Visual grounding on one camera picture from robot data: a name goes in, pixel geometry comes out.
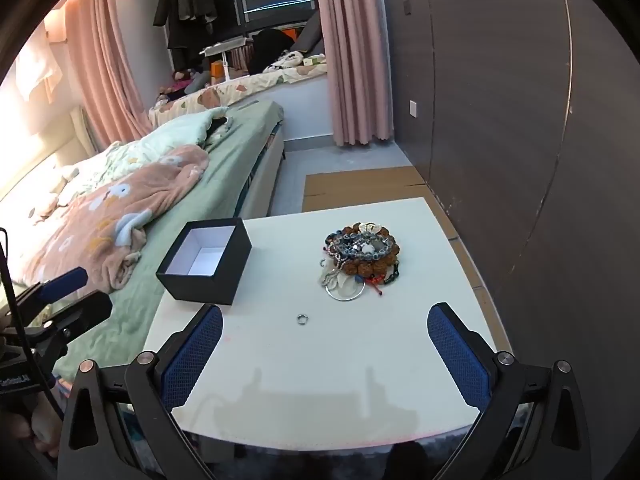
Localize cream patterned quilt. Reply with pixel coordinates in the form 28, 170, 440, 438
148, 51, 329, 131

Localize plush toys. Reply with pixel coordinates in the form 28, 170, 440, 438
159, 67, 211, 103

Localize dark brown wardrobe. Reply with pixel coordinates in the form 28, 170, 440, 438
382, 0, 640, 321

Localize hanging dark clothes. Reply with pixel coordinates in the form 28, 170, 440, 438
152, 0, 237, 70

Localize bed with green sheet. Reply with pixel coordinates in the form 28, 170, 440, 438
50, 99, 287, 386

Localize black cable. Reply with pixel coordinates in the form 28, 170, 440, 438
0, 227, 63, 418

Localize black gift box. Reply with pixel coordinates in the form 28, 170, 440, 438
155, 217, 253, 306

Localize grey pillow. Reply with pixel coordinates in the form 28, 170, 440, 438
295, 10, 326, 56

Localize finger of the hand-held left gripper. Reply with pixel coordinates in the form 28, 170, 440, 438
29, 290, 114, 347
11, 267, 90, 312

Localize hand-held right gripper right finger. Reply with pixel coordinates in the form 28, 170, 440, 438
426, 302, 591, 480

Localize person's left hand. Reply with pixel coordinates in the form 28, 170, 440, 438
9, 399, 63, 462

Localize white radiator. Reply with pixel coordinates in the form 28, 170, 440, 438
70, 106, 101, 157

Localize pink curtain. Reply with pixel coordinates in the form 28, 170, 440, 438
64, 0, 153, 148
311, 0, 397, 149

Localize black garment heap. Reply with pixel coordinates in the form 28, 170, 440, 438
249, 28, 303, 75

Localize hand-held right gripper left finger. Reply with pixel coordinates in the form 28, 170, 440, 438
57, 304, 224, 480

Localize flat cardboard sheet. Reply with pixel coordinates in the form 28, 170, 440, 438
301, 164, 503, 341

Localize pile of beaded bracelets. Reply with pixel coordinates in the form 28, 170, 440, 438
320, 220, 403, 301

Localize thin silver bangle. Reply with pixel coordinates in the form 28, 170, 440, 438
324, 274, 370, 304

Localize white folding rack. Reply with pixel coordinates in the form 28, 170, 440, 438
199, 36, 255, 83

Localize pink floral blanket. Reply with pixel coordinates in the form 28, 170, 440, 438
10, 144, 211, 291

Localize light green quilt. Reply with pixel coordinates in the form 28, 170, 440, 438
30, 106, 231, 221

